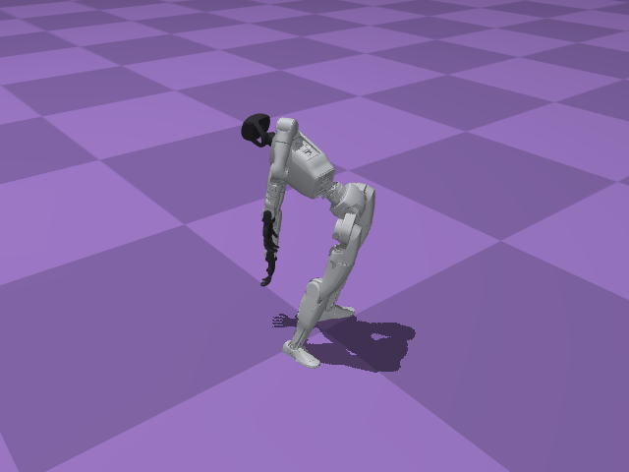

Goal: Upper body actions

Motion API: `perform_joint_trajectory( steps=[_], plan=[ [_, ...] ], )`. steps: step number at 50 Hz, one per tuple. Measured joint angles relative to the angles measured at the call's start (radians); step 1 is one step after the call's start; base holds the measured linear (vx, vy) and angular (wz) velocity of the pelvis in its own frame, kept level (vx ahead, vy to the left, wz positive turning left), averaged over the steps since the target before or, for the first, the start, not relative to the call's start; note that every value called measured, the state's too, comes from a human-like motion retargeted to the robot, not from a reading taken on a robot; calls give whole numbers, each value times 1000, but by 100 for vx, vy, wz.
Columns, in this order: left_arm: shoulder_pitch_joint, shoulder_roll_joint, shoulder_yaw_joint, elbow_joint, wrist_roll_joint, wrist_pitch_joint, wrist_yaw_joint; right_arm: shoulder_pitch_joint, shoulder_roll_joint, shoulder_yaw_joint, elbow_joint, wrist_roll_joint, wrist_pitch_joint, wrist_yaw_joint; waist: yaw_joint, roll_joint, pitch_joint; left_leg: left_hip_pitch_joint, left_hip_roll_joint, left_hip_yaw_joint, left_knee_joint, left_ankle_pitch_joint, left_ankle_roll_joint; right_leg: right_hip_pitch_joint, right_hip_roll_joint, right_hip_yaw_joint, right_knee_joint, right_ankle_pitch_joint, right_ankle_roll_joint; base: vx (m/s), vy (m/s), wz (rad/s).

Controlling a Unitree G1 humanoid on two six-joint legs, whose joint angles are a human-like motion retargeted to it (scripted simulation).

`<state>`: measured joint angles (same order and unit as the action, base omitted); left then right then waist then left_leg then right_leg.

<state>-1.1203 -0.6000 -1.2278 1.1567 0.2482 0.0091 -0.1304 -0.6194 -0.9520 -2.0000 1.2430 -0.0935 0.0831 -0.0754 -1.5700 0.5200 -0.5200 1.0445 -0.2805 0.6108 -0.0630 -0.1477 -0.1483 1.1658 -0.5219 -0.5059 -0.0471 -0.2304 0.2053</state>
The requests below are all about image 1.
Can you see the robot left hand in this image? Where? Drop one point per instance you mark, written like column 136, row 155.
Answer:
column 268, row 231

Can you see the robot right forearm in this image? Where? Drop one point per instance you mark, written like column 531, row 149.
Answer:
column 276, row 228

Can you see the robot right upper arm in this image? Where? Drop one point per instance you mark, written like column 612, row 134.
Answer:
column 281, row 200

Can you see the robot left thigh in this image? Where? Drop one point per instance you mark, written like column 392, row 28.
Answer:
column 366, row 219

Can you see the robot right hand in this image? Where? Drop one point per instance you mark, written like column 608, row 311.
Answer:
column 271, row 267

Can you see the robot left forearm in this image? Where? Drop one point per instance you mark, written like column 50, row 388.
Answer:
column 272, row 196

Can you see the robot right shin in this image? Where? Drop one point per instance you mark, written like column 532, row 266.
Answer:
column 310, row 311

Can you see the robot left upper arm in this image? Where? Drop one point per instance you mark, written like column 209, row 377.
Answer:
column 286, row 130

